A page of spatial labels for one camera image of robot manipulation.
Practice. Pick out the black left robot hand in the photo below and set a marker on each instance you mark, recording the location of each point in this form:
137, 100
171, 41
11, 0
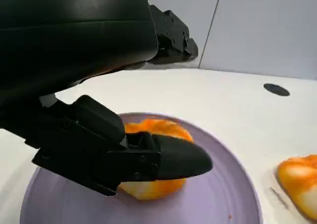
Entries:
74, 48

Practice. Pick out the orange and white toy bread roll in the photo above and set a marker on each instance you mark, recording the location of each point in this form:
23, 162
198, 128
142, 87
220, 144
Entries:
298, 179
153, 190

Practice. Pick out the lilac plate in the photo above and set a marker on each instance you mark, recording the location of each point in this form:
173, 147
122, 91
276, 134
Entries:
198, 196

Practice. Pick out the black round table grommet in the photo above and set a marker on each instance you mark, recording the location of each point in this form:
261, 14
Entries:
276, 89

